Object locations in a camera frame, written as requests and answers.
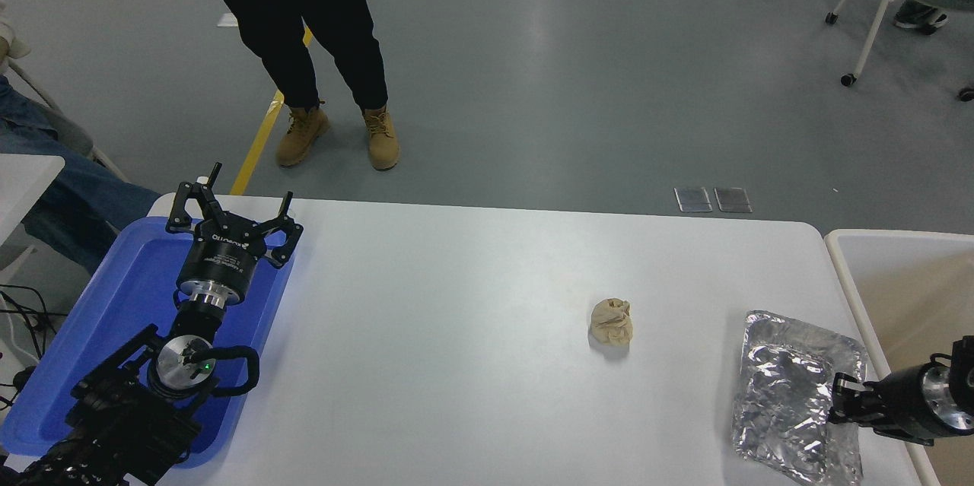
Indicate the grey chair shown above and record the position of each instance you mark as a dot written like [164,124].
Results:
[72,138]

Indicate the crumpled tan paper ball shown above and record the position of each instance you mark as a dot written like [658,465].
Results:
[611,322]

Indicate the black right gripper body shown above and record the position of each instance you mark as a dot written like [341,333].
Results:
[898,406]

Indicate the white paper scrap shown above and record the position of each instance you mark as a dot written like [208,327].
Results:
[228,20]

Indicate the white side table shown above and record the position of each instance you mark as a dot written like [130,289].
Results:
[23,182]

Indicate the silver foil plate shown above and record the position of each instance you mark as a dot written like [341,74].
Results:
[784,395]

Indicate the blue plastic tray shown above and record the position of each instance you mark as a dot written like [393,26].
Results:
[129,296]

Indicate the white wheeled chair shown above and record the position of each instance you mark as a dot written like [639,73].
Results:
[875,14]

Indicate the large pale bin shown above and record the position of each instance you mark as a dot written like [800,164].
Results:
[913,296]

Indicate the standing person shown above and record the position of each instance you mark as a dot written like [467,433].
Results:
[297,14]

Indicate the metal floor plate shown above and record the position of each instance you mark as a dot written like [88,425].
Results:
[692,199]
[732,199]

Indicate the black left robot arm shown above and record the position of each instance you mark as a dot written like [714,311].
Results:
[122,425]

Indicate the seated person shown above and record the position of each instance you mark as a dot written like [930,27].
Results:
[68,197]

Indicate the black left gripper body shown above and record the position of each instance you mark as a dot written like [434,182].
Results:
[224,258]

